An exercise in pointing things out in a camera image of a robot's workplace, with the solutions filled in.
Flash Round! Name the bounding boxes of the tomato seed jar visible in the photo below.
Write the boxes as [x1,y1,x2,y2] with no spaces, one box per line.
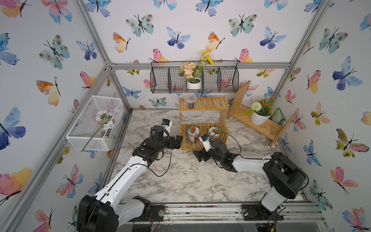
[187,126,200,144]
[208,127,221,140]

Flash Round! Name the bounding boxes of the two-tier bamboo slat shelf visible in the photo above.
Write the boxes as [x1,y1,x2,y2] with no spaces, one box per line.
[178,97,229,150]

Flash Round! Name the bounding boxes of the clear tub dark seeds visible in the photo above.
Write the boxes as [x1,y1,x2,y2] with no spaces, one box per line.
[185,93,197,109]

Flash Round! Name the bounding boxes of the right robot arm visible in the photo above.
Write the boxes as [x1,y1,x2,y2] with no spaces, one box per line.
[193,139,308,213]

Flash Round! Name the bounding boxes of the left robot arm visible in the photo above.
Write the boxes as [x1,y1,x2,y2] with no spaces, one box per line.
[76,126,183,232]

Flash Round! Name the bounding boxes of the tilted wooden corner shelf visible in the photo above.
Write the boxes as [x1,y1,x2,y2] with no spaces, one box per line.
[227,81,297,147]

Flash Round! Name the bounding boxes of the green seed packet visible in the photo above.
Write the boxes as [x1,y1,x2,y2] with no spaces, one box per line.
[270,108,286,126]

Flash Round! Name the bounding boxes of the white pot orange flowers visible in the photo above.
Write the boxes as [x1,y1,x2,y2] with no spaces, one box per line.
[244,97,275,126]

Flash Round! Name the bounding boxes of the pink artificial flower stem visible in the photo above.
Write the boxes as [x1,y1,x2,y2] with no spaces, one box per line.
[81,110,115,152]

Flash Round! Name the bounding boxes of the white pot beige flowers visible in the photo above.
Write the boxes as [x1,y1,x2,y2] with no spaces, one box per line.
[179,50,214,90]

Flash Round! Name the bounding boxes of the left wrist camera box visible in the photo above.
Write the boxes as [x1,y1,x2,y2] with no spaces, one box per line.
[162,119,173,137]

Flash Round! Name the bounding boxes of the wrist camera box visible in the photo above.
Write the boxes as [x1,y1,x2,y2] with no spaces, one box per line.
[199,134,212,152]
[162,119,173,137]

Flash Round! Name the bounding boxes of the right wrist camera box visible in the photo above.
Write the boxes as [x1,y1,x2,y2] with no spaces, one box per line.
[199,134,212,152]

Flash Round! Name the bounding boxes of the white mesh wall box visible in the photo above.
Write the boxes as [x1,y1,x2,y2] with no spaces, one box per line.
[66,95,123,151]

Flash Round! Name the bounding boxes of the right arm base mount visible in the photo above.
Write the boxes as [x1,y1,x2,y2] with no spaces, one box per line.
[242,203,284,221]

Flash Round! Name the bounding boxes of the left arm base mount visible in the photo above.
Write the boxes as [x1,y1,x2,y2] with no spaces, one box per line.
[118,196,165,223]

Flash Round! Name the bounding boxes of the black wire wall basket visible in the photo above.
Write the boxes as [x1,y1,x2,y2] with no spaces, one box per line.
[149,61,240,93]

